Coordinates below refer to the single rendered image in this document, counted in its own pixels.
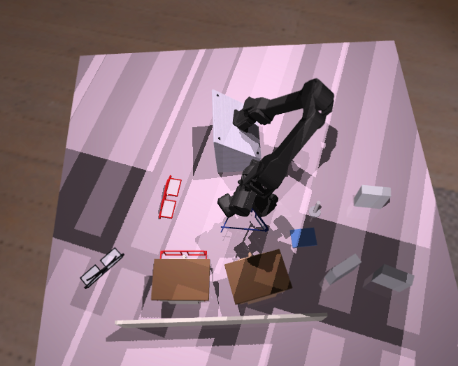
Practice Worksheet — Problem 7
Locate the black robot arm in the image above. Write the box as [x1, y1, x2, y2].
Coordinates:
[229, 78, 334, 217]

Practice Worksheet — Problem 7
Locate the grey flat panel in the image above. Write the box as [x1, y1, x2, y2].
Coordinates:
[115, 313, 327, 328]

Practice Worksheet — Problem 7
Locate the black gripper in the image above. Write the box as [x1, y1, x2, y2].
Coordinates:
[217, 179, 266, 218]

